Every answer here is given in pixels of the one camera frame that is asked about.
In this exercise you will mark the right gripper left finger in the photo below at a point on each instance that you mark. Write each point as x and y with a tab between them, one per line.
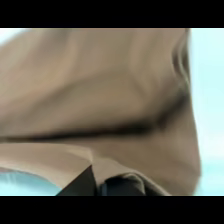
81	185

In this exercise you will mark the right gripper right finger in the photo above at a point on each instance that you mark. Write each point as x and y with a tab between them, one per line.
121	186

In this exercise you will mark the tan shirt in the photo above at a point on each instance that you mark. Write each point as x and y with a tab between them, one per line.
100	83

